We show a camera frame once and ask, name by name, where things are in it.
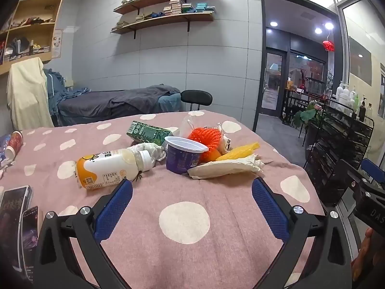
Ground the purple plastic cup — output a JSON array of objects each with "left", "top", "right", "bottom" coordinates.
[{"left": 164, "top": 136, "right": 209, "bottom": 175}]

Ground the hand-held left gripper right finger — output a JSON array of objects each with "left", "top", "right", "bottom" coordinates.
[{"left": 251, "top": 176, "right": 353, "bottom": 289}]

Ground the glass door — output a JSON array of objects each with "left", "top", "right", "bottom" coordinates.
[{"left": 260, "top": 49, "right": 286, "bottom": 111}]

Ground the wooden bookcase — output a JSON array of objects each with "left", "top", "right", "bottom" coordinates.
[{"left": 0, "top": 0, "right": 64, "bottom": 76}]

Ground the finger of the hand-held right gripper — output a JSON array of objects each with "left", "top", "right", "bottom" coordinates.
[{"left": 346, "top": 158, "right": 385, "bottom": 191}]

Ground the orange foam fruit net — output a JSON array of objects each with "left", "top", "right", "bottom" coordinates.
[{"left": 188, "top": 128, "right": 225, "bottom": 162}]

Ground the large black smartphone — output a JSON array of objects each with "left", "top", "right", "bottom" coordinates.
[{"left": 0, "top": 185, "right": 33, "bottom": 273}]

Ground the white printed wrapper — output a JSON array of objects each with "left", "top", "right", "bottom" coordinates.
[{"left": 217, "top": 122, "right": 233, "bottom": 155}]

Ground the green drink carton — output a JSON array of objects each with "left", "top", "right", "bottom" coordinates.
[{"left": 127, "top": 120, "right": 174, "bottom": 145}]

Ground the white orange drink bottle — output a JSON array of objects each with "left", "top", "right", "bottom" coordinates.
[{"left": 76, "top": 149, "right": 156, "bottom": 191}]

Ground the pile of blue clothes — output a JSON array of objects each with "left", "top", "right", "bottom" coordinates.
[{"left": 43, "top": 68, "right": 91, "bottom": 118}]

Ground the crumpled clear plastic wrap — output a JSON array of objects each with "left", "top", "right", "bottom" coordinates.
[{"left": 126, "top": 143, "right": 168, "bottom": 164}]

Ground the pink polka dot blanket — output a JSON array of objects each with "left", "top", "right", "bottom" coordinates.
[{"left": 0, "top": 110, "right": 327, "bottom": 289}]

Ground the green potted plant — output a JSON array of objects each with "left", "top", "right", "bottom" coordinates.
[{"left": 293, "top": 100, "right": 325, "bottom": 139}]

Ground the black wire rack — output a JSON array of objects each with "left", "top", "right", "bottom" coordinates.
[{"left": 303, "top": 98, "right": 375, "bottom": 209}]

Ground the dark door frame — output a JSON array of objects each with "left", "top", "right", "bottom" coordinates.
[{"left": 252, "top": 0, "right": 351, "bottom": 133}]

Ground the black side table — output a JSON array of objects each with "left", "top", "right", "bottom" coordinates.
[{"left": 282, "top": 78, "right": 329, "bottom": 124}]

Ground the red paper cup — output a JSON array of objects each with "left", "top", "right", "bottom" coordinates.
[{"left": 5, "top": 131, "right": 24, "bottom": 161}]

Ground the clear plastic bag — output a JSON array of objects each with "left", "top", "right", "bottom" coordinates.
[{"left": 180, "top": 111, "right": 205, "bottom": 139}]

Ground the person's right hand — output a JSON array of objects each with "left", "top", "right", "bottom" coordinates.
[{"left": 351, "top": 228, "right": 385, "bottom": 282}]

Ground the black chair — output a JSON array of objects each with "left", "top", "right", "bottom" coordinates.
[{"left": 180, "top": 90, "right": 213, "bottom": 112}]

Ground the cream cloth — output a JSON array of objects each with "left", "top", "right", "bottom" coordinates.
[{"left": 6, "top": 57, "right": 55, "bottom": 132}]

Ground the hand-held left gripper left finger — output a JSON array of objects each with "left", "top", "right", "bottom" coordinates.
[{"left": 34, "top": 178, "right": 134, "bottom": 289}]

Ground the wall poster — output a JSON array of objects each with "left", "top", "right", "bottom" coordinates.
[{"left": 51, "top": 28, "right": 64, "bottom": 59}]

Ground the blue patterned wrapper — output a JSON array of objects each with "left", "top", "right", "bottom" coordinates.
[{"left": 0, "top": 134, "right": 15, "bottom": 177}]

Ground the beige paper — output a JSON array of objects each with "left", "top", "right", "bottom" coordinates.
[{"left": 187, "top": 153, "right": 266, "bottom": 181}]

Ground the yellow foam fruit net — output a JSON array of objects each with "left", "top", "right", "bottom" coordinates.
[{"left": 215, "top": 142, "right": 261, "bottom": 162}]

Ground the small black smartphone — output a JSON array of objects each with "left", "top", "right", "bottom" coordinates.
[{"left": 20, "top": 206, "right": 43, "bottom": 281}]

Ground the bed with grey blanket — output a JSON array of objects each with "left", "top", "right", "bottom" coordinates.
[{"left": 57, "top": 85, "right": 182, "bottom": 126}]

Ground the row of toiletry bottles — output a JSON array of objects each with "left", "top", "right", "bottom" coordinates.
[{"left": 335, "top": 81, "right": 375, "bottom": 125}]

